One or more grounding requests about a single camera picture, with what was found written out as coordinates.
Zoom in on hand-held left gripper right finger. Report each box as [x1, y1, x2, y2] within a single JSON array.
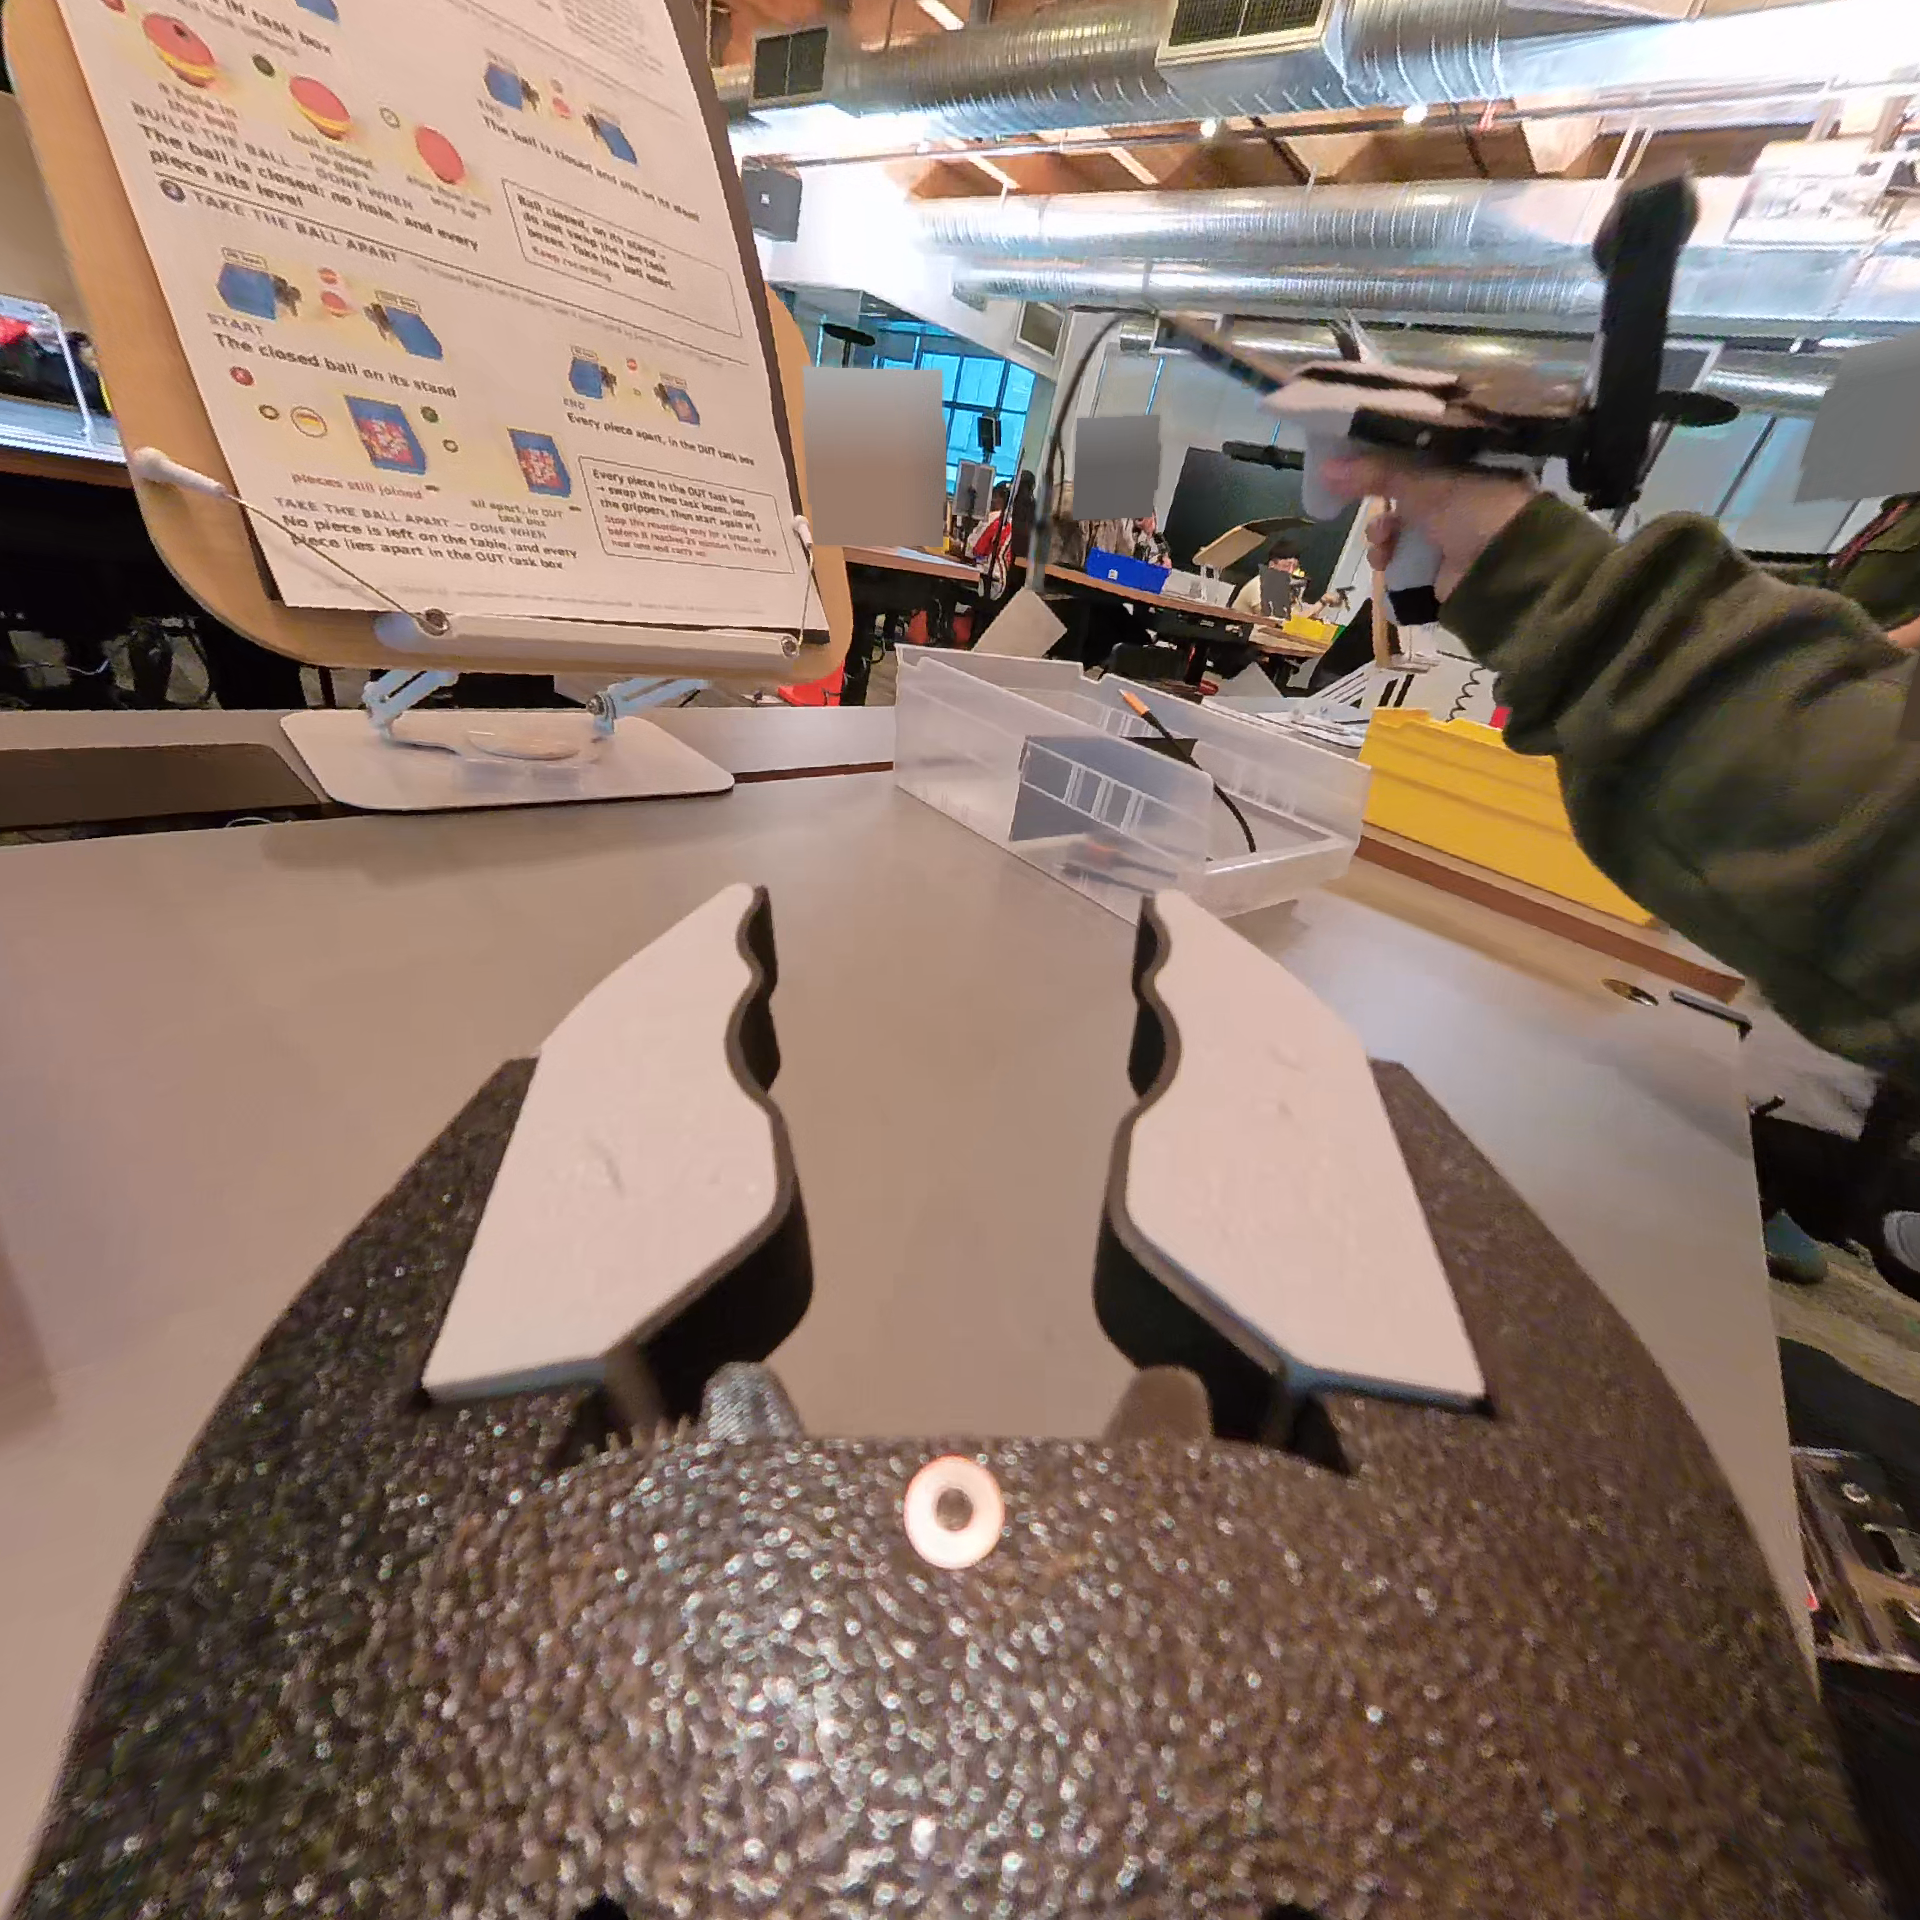
[[1093, 891, 1489, 1443]]

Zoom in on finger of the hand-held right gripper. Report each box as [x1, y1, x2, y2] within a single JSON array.
[[1257, 360, 1479, 430]]

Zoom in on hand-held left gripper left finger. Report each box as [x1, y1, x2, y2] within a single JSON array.
[[420, 882, 817, 1426]]

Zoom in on black braided cable orange plugs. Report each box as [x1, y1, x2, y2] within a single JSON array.
[[1118, 688, 1261, 861]]

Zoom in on clear plastic bin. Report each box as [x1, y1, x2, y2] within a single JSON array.
[[896, 646, 1374, 921]]

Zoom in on person's right forearm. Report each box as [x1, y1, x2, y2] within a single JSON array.
[[1437, 491, 1920, 1081]]

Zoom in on grey desk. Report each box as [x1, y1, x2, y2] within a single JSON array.
[[0, 704, 1801, 1920]]

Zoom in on person's right hand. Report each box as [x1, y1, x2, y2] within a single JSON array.
[[1328, 450, 1547, 634]]

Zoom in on yellow plastic bin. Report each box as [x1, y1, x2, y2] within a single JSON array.
[[1358, 704, 1660, 928]]

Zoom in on black flat box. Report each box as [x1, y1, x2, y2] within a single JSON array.
[[1013, 737, 1208, 888]]

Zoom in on instruction sheet on stand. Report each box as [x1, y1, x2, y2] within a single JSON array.
[[6, 0, 856, 813]]

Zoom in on printed instruction sheet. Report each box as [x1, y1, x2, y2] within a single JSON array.
[[52, 0, 811, 634]]

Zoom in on silver ventilation duct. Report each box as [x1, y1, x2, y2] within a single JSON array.
[[824, 0, 1920, 119], [919, 187, 1920, 339]]

